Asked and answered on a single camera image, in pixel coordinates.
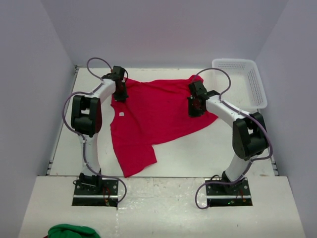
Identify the white plastic basket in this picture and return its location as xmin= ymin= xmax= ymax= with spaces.
xmin=212 ymin=58 xmax=267 ymax=112

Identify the red t shirt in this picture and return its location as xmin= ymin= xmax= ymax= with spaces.
xmin=110 ymin=76 xmax=217 ymax=177

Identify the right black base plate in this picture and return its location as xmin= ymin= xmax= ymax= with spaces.
xmin=206 ymin=178 xmax=251 ymax=198

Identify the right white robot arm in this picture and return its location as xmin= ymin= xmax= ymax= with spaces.
xmin=188 ymin=81 xmax=272 ymax=195

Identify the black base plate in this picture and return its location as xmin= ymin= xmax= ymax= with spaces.
xmin=206 ymin=178 xmax=251 ymax=198
xmin=73 ymin=179 xmax=118 ymax=199

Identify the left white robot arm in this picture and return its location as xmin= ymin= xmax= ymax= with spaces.
xmin=71 ymin=66 xmax=128 ymax=195

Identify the green t shirt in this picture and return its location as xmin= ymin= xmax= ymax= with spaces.
xmin=45 ymin=223 xmax=101 ymax=238

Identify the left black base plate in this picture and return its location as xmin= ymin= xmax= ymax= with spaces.
xmin=73 ymin=179 xmax=118 ymax=199

